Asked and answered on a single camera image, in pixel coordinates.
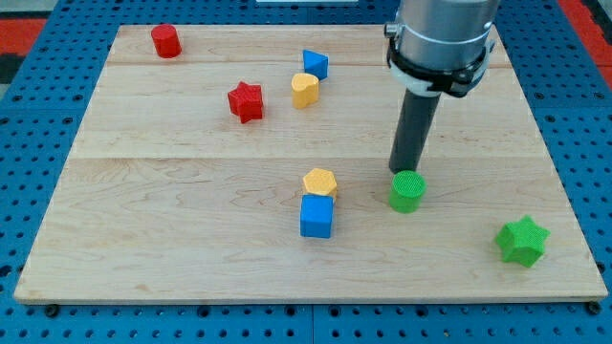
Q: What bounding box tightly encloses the green cylinder block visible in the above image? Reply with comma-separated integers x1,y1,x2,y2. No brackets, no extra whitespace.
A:
388,170,427,213

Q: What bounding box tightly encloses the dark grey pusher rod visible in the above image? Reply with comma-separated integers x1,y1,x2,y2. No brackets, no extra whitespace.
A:
389,90,440,174

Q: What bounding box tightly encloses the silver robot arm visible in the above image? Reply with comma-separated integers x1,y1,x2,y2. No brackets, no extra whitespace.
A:
383,0,499,97

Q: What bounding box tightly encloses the red star block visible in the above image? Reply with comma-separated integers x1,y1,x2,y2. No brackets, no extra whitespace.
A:
228,81,263,123

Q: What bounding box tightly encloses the green star block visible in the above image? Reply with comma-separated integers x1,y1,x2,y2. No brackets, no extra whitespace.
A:
495,215,551,268

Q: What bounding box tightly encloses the yellow hexagon block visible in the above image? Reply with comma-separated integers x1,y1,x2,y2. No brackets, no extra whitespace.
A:
302,168,338,200

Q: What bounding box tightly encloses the blue cube block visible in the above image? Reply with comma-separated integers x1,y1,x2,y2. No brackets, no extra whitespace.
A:
299,194,334,239

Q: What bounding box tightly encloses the yellow heart block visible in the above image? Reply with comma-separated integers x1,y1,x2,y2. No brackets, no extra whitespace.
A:
291,73,319,109

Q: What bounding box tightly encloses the light wooden board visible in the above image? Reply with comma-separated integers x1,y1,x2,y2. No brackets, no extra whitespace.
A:
14,25,608,305

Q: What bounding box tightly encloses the blue triangle block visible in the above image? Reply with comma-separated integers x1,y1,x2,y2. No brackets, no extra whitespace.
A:
302,50,329,80

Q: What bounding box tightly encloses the red cylinder block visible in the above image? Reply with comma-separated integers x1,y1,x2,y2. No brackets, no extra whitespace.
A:
150,24,182,58

